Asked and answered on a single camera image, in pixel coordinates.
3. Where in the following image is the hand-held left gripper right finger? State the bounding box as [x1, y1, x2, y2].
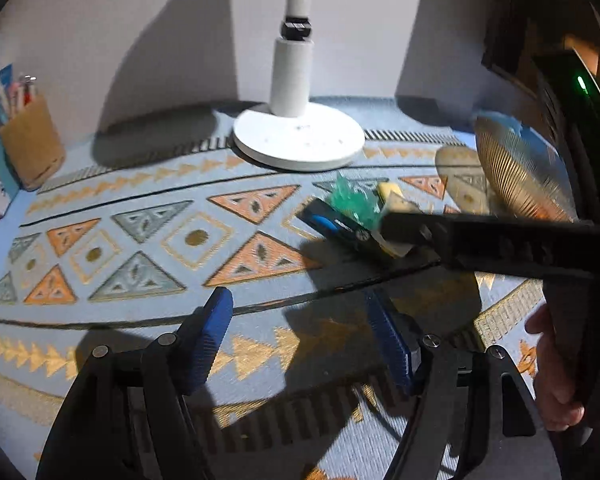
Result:
[365, 290, 563, 480]

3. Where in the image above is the white lamp stand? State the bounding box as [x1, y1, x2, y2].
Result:
[232, 0, 366, 171]

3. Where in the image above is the gold-rimmed glass plate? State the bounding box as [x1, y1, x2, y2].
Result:
[474, 114, 578, 222]

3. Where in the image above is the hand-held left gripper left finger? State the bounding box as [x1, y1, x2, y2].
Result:
[35, 287, 236, 480]

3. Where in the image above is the pale translucent piece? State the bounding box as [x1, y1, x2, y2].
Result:
[372, 227, 416, 259]

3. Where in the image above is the yellow block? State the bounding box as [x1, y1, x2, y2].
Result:
[377, 182, 422, 214]

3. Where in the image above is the patterned blue table mat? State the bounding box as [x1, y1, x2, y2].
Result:
[0, 96, 581, 480]

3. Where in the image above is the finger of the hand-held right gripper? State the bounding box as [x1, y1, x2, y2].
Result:
[382, 212, 600, 281]

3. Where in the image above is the green toy figure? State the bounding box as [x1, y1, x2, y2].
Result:
[330, 172, 383, 231]

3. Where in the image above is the person's right hand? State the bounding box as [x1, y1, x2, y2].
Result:
[525, 305, 588, 433]

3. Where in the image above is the brown pen holder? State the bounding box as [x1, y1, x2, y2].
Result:
[0, 92, 66, 191]

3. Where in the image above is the bunch of pens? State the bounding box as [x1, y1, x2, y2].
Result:
[0, 72, 38, 123]

